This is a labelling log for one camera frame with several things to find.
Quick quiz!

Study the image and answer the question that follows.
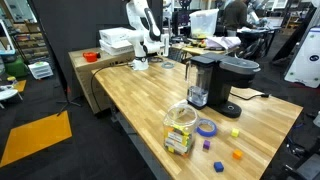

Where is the blue cube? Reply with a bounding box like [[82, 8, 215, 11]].
[[213, 161, 225, 173]]

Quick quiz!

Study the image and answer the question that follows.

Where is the orange cube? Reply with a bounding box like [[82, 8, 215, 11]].
[[232, 149, 244, 160]]

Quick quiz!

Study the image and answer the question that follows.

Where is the grey tape roll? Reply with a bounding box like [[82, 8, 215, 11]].
[[161, 61, 176, 70]]

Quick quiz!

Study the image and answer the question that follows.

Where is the clear plastic jar with blocks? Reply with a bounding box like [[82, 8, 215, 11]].
[[162, 102, 200, 158]]

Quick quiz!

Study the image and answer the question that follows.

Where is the cluttered wooden desk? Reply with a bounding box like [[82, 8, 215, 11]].
[[171, 41, 241, 63]]

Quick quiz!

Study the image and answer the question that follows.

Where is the blue tape roll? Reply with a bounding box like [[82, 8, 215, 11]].
[[195, 118, 218, 138]]

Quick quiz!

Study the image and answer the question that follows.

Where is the black Keurig coffee maker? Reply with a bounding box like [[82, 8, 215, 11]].
[[184, 52, 262, 119]]

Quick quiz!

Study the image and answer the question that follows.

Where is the red plastic object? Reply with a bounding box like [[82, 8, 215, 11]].
[[82, 50, 102, 63]]

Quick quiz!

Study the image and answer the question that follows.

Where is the large brown cardboard box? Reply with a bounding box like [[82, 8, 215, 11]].
[[68, 47, 136, 115]]

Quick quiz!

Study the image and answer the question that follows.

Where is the white crumpled cloth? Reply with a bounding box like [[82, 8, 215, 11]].
[[204, 35, 242, 51]]

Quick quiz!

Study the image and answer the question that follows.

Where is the clear plastic storage bin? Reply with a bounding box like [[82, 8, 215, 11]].
[[188, 8, 220, 40]]

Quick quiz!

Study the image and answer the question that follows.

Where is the black tripod stand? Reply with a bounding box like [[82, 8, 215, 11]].
[[54, 84, 83, 118]]

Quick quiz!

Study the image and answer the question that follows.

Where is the black office chair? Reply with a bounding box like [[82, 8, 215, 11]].
[[234, 36, 268, 63]]

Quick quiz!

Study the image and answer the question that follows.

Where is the black partition panel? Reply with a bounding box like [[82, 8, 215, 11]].
[[28, 0, 164, 101]]

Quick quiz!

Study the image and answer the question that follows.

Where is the standing person dark shirt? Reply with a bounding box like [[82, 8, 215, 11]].
[[222, 0, 254, 37]]

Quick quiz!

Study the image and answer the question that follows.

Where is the white drawer organizer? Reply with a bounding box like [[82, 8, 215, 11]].
[[27, 61, 54, 80]]

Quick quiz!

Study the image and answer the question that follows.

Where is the large orange floor mat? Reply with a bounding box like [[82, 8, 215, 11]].
[[0, 110, 73, 168]]

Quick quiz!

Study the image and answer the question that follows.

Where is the storage shelf with boxes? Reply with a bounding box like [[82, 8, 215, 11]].
[[9, 21, 51, 66]]

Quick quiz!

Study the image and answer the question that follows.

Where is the small orange floor mat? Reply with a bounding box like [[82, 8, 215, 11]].
[[13, 79, 28, 94]]

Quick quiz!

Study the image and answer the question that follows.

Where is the white sign board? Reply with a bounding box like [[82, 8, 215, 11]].
[[283, 26, 320, 89]]

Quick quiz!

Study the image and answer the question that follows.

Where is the green bin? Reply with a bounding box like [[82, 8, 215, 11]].
[[3, 54, 29, 79]]

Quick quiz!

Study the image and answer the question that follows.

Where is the small white round table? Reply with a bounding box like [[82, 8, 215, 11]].
[[0, 84, 24, 109]]

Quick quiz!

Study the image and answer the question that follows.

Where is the white framed board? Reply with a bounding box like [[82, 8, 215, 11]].
[[0, 19, 16, 56]]

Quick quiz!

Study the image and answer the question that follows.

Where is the dark grey equipment case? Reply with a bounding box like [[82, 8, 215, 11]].
[[276, 153, 320, 180]]

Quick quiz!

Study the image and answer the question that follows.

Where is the grey table frame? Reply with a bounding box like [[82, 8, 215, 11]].
[[109, 104, 171, 180]]

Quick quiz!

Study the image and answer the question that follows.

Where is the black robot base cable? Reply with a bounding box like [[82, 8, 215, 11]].
[[90, 62, 134, 113]]

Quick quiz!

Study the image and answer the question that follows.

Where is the black coffee maker power cable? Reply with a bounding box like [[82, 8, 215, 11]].
[[229, 92, 270, 101]]

